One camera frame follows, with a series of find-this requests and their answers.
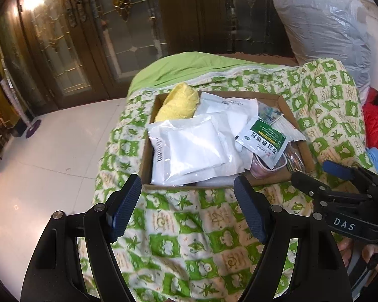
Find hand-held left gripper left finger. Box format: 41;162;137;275
20;174;142;302

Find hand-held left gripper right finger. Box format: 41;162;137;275
233;175;353;302

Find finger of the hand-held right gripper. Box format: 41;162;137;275
322;160;378;190
290;170;366;205

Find clear plastic bag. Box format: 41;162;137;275
283;141;307;174

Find clear container with pink base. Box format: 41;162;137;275
250;151;287;179

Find shallow cardboard box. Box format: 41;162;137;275
139;91;317;189

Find white paper bag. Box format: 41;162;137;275
271;118;306;142

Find white plastic packet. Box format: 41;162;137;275
217;111;256;177

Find green and white sachet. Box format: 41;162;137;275
234;116;289;170

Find blue printed packet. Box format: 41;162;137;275
258;106;285;123

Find clear packet with white cloth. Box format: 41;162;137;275
147;115;228;185

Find white printed packet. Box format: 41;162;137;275
195;91;259;123

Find yellow towel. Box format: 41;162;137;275
154;82;200;123

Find person's right hand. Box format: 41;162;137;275
338;237;378;274

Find blue cloth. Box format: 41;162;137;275
367;147;378;173

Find green patterned blanket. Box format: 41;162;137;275
94;57;375;302

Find mop with purple head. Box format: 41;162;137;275
0;72;43;139

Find large plastic-wrapped bundle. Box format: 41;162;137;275
272;0;377;104

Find plain green bed sheet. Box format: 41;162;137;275
128;51;243;96

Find wooden glass doors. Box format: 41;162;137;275
0;0;303;110

